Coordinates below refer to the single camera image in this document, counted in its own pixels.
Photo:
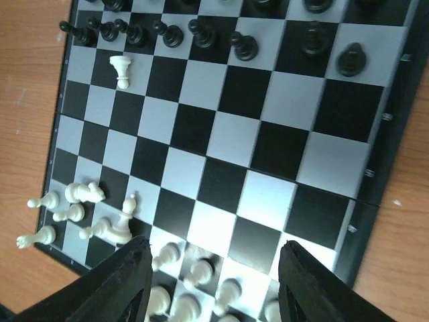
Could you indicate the white chess pawn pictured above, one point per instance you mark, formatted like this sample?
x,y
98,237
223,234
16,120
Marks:
x,y
200,273
229,291
169,254
76,192

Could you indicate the black magnetic chess board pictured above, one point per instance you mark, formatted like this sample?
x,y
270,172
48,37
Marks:
x,y
242,127

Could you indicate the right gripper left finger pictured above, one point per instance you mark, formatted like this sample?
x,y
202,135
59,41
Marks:
x,y
118,289

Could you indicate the white chess rook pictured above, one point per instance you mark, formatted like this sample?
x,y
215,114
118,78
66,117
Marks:
x,y
46,235

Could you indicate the white chess bishop standing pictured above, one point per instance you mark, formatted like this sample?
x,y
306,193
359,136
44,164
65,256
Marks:
x,y
120,232

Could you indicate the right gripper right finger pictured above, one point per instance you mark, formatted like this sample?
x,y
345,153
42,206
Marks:
x,y
311,292

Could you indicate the white chess queen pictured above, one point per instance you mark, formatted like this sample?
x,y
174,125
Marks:
x,y
159,302

